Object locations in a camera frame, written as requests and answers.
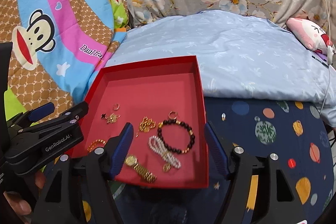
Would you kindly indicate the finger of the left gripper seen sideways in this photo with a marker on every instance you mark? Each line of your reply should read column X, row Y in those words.
column 41, row 112

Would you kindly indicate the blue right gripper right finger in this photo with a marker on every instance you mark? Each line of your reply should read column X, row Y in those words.
column 217, row 150

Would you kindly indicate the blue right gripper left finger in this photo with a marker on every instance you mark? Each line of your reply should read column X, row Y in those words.
column 120, row 146

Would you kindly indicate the gold wristwatch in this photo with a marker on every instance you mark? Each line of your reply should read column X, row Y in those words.
column 132, row 162

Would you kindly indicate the gold crescent moon earring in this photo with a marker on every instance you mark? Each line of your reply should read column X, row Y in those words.
column 116, row 106

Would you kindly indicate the gold hoop earring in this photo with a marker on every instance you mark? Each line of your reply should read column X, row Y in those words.
column 173, row 115

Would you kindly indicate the red shallow box tray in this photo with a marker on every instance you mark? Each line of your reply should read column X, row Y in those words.
column 151, row 89

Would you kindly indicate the navy planet print sheet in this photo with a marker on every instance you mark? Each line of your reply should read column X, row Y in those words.
column 281, row 171

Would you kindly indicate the light blue pillow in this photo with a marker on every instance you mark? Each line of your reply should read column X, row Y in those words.
column 238, row 57

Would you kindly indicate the colourful monkey cartoon quilt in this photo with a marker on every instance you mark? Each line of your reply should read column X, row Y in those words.
column 58, row 48

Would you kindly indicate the pink cartoon plush pillow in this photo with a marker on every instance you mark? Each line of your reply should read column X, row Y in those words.
column 311, row 35

